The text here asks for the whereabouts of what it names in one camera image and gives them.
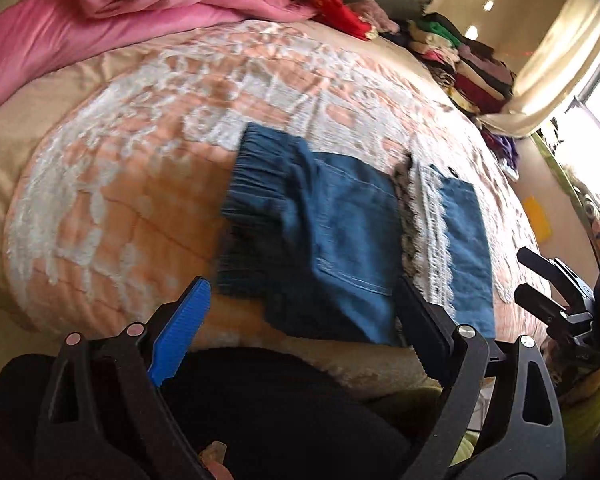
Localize red patterned cloth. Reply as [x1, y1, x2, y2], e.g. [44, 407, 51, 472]
[300, 0, 381, 43]

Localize mauve fluffy garment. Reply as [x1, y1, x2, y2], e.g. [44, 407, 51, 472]
[352, 0, 401, 33]

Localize purple clothes heap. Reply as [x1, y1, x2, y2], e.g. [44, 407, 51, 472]
[482, 127, 521, 171]

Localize pink duvet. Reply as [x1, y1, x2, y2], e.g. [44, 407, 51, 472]
[0, 0, 321, 113]

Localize pile of folded clothes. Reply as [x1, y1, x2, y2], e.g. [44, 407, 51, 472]
[405, 10, 518, 116]

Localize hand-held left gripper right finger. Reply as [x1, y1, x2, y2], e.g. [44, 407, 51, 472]
[395, 276, 566, 480]

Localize person's black clothing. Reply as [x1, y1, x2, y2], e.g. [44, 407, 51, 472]
[0, 347, 416, 480]

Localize green sill cloth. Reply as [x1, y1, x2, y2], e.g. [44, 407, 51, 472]
[530, 132, 596, 221]

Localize yellow bag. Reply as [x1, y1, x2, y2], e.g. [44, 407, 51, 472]
[522, 196, 553, 242]

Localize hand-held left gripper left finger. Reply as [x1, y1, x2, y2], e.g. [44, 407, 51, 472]
[32, 276, 213, 480]

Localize blue lace-trimmed pants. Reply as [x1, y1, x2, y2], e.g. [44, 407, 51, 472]
[215, 121, 498, 346]

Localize cream curtain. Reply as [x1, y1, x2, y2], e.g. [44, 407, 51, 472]
[480, 0, 600, 138]

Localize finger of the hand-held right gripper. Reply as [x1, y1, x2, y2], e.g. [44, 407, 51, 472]
[517, 247, 588, 306]
[514, 284, 588, 331]

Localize beige bed sheet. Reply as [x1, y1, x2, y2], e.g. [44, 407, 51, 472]
[0, 50, 131, 391]

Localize peach lace-patterned quilt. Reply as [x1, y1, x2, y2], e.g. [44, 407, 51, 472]
[2, 19, 556, 396]

